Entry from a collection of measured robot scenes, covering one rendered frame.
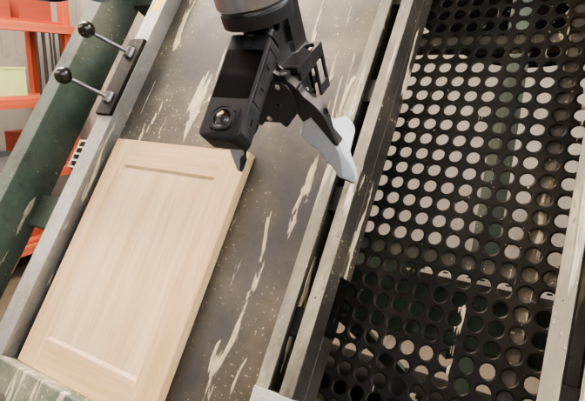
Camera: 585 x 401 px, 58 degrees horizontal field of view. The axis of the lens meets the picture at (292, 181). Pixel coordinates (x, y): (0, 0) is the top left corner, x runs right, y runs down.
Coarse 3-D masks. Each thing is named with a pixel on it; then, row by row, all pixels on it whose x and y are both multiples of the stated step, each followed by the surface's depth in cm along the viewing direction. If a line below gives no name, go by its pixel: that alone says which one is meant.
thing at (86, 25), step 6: (78, 24) 117; (84, 24) 117; (90, 24) 117; (78, 30) 117; (84, 30) 117; (90, 30) 117; (84, 36) 118; (90, 36) 118; (96, 36) 119; (102, 36) 120; (108, 42) 120; (114, 42) 121; (120, 48) 121; (132, 48) 122; (126, 54) 121; (132, 54) 122
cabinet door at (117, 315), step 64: (128, 192) 108; (192, 192) 99; (64, 256) 109; (128, 256) 101; (192, 256) 93; (64, 320) 102; (128, 320) 94; (192, 320) 89; (64, 384) 95; (128, 384) 88
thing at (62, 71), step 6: (54, 72) 114; (60, 72) 113; (66, 72) 114; (60, 78) 113; (66, 78) 114; (72, 78) 115; (78, 84) 116; (84, 84) 117; (90, 90) 118; (96, 90) 118; (108, 90) 119; (102, 96) 118; (108, 96) 118; (108, 102) 118
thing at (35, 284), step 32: (160, 32) 126; (128, 96) 121; (96, 128) 119; (96, 160) 115; (64, 192) 114; (64, 224) 111; (32, 256) 111; (32, 288) 107; (32, 320) 107; (0, 352) 103
